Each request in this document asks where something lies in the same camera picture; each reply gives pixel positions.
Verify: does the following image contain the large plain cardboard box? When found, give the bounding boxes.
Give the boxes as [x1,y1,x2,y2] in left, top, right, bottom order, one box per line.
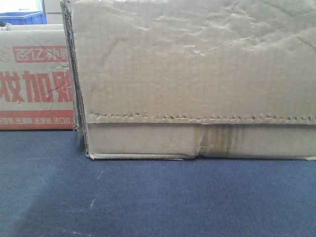
[60,0,316,160]

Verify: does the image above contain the cardboard box with red print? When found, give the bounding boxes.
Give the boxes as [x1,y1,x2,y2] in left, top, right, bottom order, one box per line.
[0,24,74,130]

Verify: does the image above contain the beige background cardboard box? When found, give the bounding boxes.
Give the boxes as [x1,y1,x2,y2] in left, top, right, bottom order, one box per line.
[42,0,63,24]

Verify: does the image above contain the blue plastic bin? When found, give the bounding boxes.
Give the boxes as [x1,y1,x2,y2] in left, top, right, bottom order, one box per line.
[0,11,47,25]

